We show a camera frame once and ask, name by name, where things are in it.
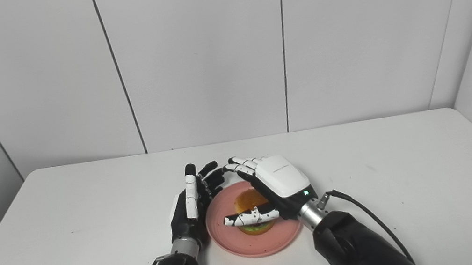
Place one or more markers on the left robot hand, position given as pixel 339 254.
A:
pixel 189 211

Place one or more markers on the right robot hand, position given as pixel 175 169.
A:
pixel 277 183

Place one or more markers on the toy hamburger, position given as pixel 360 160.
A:
pixel 251 206

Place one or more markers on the pink plate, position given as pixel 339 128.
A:
pixel 253 239

